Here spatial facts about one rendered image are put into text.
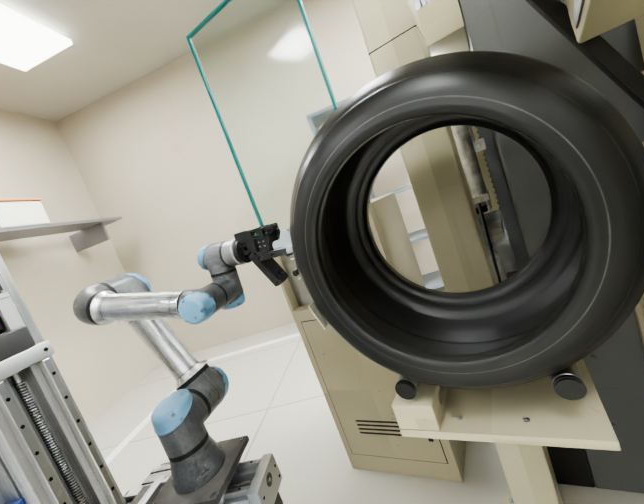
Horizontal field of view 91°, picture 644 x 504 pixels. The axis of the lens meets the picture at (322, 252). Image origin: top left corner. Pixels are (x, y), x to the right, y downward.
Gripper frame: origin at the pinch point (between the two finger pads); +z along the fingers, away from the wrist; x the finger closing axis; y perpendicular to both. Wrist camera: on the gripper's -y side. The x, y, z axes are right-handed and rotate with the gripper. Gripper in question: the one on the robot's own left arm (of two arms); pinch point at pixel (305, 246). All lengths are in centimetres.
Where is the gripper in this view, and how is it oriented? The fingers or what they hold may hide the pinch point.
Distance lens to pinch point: 78.2
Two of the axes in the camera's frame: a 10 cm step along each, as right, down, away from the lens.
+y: -2.7, -9.5, -1.8
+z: 8.5, -1.5, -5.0
